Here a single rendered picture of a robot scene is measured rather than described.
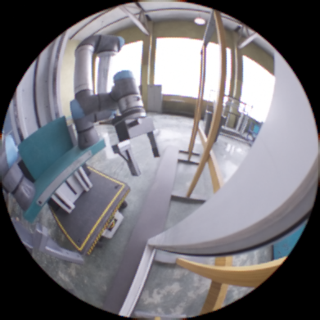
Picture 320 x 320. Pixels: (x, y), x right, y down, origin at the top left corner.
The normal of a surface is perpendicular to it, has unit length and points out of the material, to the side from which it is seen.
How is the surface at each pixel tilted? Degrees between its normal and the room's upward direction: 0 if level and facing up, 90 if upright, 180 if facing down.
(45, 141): 90
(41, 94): 90
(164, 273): 0
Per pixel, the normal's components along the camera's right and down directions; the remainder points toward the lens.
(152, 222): 0.05, -0.80
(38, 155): 0.94, 0.23
